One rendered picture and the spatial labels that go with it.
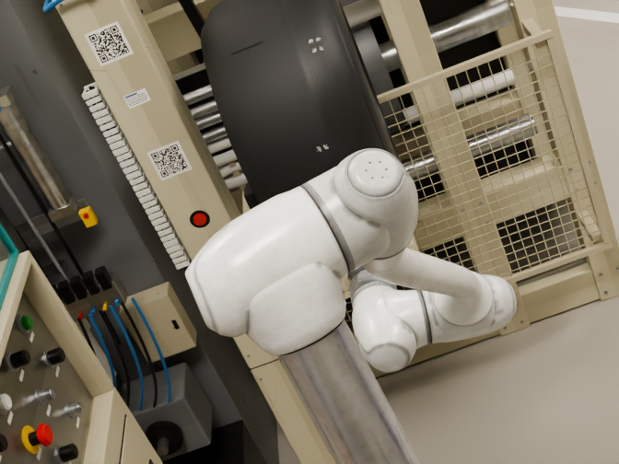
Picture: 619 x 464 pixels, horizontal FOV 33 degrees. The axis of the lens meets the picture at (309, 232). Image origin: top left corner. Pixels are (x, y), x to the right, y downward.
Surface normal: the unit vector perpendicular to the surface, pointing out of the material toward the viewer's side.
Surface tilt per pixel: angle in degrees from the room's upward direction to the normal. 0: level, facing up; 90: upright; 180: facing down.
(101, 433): 0
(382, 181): 36
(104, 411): 0
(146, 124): 90
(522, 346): 0
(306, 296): 76
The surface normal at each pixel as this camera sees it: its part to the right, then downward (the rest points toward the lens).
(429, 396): -0.36, -0.79
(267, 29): -0.28, -0.45
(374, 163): 0.07, -0.44
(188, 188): 0.07, 0.50
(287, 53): -0.21, -0.22
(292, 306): 0.18, 0.18
